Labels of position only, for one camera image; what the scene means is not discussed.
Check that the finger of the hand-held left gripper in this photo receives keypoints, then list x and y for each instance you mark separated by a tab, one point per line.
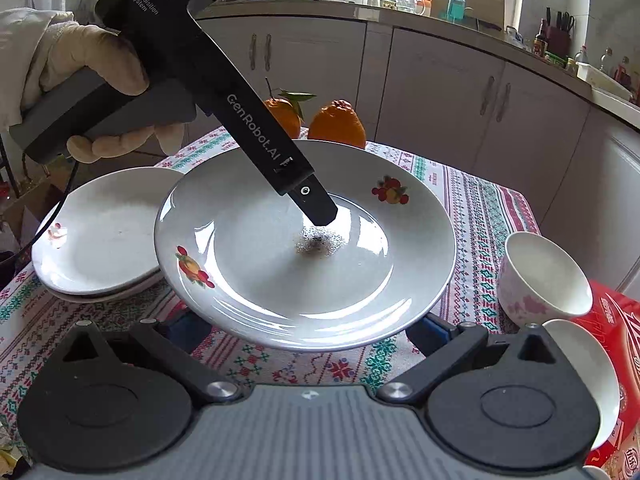
317	205

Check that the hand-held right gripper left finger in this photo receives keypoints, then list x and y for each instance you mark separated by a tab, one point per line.
187	335

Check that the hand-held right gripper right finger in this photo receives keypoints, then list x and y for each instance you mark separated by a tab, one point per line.
430	335

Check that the stained white fruit-print plate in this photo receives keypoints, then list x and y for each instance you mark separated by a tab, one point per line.
250	280

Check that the person's left forearm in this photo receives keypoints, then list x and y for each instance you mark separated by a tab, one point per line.
25	50

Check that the person's left hand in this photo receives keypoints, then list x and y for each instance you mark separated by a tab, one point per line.
95	47

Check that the bumpy orange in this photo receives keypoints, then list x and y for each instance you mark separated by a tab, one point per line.
337	125

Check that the orange with leafy stem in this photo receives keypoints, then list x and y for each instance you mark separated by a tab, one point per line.
287	117

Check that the white pink-flower bowl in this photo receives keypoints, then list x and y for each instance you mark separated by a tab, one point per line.
595	385
597	475
545	270

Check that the patterned red green tablecloth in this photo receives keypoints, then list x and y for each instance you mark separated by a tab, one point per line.
475	210

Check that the grey kitchen countertop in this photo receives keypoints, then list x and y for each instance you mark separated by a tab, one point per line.
350	10

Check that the white kitchen cabinets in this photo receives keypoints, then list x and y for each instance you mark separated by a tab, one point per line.
435	90

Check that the glass mug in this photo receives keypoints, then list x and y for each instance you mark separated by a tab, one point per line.
410	2

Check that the teal water bottle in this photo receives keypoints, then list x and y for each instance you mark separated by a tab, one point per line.
456	5

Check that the brown cardboard sheet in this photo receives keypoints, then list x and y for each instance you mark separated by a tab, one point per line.
480	5

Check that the dark sauce bottle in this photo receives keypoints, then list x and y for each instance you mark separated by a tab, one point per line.
540	42

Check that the green packet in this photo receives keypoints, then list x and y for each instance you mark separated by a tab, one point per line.
556	59

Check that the dark knife block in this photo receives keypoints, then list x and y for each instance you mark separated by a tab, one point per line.
560	40

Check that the small clear bottle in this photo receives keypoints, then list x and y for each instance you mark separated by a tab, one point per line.
581	56

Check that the white plastic tray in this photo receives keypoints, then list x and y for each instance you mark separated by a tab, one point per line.
602	80

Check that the tall clear bottle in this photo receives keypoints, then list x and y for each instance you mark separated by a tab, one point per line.
606	60

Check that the red seasoning bottle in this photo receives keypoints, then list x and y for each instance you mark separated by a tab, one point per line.
623	72

